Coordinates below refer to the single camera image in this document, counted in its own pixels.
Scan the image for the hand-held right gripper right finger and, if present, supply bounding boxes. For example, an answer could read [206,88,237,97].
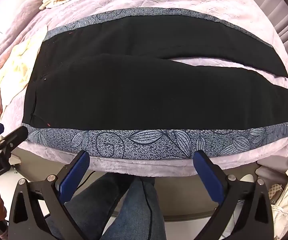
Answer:
[193,150,276,240]

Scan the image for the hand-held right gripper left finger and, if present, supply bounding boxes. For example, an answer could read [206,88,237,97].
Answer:
[9,150,90,240]

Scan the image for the black pants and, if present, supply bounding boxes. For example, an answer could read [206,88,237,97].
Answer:
[22,17,288,132]

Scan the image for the person's left leg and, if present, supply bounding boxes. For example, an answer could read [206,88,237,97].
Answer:
[46,172,134,240]

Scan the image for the person's leg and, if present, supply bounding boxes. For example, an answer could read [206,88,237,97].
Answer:
[104,176,167,240]
[46,172,134,240]

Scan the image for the checkered handbag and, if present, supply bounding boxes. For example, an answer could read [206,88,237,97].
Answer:
[268,183,282,204]

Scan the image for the blue leaf-patterned cloth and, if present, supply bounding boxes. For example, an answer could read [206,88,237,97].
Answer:
[21,7,288,160]

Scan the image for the pale orange towel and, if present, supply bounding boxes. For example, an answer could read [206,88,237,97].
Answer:
[0,25,48,120]

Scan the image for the person's right leg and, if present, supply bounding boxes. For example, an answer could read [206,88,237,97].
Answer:
[104,176,167,240]

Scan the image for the bed frame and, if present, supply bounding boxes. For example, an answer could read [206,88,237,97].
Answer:
[16,152,268,222]

